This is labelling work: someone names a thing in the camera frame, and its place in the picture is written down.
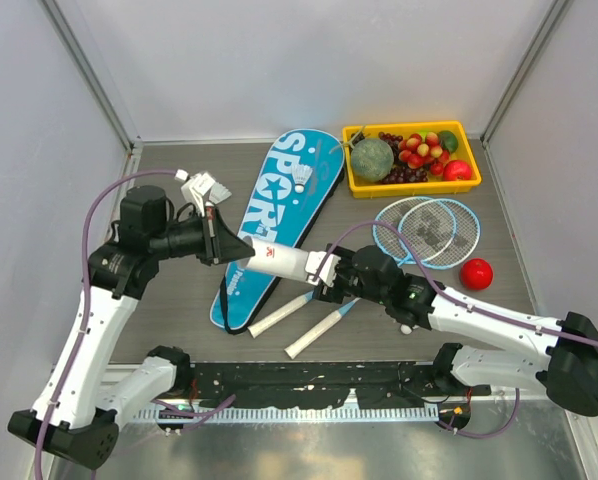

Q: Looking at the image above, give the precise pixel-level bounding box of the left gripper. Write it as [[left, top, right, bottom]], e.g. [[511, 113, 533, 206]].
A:
[[150, 205, 256, 265]]

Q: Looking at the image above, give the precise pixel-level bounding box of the white shuttlecock tube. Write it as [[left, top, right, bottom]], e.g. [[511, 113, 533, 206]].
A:
[[237, 236, 308, 283]]

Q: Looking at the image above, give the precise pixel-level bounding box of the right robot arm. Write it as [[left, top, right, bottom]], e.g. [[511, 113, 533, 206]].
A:
[[305, 246, 598, 417]]

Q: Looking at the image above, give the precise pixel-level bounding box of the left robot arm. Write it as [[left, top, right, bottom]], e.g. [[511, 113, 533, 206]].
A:
[[8, 185, 255, 471]]

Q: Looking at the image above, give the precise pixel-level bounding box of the left blue badminton racket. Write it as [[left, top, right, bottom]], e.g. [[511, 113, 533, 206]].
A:
[[248, 197, 458, 338]]

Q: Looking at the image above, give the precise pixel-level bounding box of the blue badminton racket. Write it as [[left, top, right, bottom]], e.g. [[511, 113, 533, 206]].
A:
[[283, 198, 481, 360], [248, 197, 458, 338]]

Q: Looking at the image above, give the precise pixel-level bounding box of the right blue badminton racket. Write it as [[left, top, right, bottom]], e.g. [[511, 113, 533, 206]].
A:
[[283, 198, 481, 360]]

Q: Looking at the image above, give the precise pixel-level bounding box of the yellow plastic tray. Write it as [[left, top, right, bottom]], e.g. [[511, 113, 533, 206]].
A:
[[342, 120, 482, 198]]

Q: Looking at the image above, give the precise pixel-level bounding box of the shuttlecock on racket bag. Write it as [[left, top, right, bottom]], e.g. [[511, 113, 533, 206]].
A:
[[291, 163, 313, 194]]

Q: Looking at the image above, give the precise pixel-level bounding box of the blue racket bag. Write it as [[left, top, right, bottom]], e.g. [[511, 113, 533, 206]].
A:
[[210, 129, 345, 335]]

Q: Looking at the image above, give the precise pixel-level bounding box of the dark grape bunch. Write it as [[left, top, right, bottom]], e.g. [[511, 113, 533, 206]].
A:
[[378, 132, 429, 184]]

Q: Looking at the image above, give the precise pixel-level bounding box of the green melon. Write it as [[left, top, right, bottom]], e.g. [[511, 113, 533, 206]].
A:
[[350, 138, 394, 182]]

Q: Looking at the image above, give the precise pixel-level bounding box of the red apple on table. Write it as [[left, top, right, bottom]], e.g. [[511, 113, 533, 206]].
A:
[[459, 258, 494, 291]]

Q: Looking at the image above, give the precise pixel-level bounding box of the red cherry cluster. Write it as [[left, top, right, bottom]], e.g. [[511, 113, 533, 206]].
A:
[[418, 131, 453, 177]]

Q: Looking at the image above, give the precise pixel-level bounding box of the red apple in tray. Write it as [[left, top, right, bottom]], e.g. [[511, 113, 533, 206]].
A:
[[442, 160, 473, 181]]

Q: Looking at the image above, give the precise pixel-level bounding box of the green lime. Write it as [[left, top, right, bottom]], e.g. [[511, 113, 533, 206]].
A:
[[438, 130, 459, 154]]

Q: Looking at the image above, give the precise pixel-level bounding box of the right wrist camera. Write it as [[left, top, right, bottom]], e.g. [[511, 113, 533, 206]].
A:
[[304, 251, 341, 287]]

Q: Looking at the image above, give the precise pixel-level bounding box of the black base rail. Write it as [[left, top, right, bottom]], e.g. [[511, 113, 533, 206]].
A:
[[152, 361, 475, 430]]

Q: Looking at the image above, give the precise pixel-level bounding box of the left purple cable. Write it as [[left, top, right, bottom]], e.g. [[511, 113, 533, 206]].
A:
[[32, 168, 180, 480]]

